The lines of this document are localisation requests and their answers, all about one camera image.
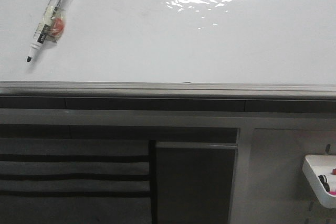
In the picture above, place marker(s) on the white plastic marker tray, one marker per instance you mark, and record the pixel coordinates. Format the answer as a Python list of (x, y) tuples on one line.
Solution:
[(315, 165)]

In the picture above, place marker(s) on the grey slatted panel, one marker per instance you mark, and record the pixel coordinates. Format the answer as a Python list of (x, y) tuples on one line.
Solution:
[(76, 181)]

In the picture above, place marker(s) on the black marker in tray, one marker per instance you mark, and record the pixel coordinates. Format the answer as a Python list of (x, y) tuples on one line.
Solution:
[(324, 182)]

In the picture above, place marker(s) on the grey metal cabinet door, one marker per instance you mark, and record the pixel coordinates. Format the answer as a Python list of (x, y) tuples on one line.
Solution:
[(194, 181)]

